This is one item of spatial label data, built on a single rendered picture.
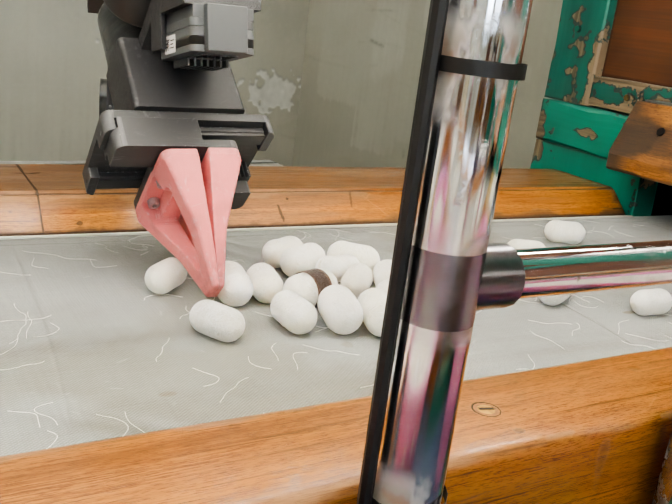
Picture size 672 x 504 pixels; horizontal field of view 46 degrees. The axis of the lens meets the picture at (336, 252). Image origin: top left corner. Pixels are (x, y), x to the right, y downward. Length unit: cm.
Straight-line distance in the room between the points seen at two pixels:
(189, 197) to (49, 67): 214
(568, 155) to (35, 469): 77
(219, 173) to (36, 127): 214
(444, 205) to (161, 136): 26
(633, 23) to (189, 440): 74
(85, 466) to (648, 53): 75
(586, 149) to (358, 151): 175
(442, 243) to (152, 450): 12
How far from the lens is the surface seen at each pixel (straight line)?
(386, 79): 252
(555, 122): 97
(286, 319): 43
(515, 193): 79
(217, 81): 49
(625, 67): 92
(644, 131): 82
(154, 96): 47
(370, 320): 43
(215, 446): 28
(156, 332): 42
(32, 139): 259
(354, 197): 68
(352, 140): 265
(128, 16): 49
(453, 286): 22
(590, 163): 93
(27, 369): 39
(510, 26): 21
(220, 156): 46
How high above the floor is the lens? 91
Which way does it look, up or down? 17 degrees down
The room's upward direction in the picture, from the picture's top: 7 degrees clockwise
